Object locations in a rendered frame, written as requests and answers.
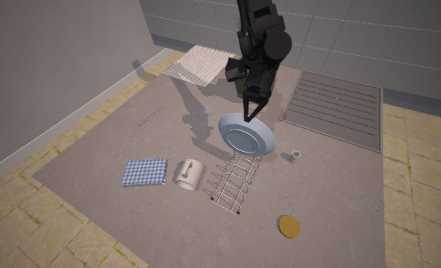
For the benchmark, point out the grey tiled wall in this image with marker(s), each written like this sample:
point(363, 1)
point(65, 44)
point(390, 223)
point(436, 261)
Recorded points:
point(393, 44)

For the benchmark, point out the beige ribbed draining mat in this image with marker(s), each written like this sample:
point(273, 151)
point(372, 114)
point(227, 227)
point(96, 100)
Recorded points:
point(199, 66)

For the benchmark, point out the grey ribbed sink drainer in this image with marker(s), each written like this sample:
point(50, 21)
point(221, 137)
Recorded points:
point(338, 108)

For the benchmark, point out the golden yellow round disc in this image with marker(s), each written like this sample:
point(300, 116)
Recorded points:
point(289, 227)

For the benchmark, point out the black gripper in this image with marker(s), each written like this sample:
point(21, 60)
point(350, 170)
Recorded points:
point(259, 93)

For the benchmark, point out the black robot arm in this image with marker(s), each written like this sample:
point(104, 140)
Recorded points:
point(263, 24)

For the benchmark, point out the grey cup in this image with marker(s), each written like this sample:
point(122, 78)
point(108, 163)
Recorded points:
point(294, 157)

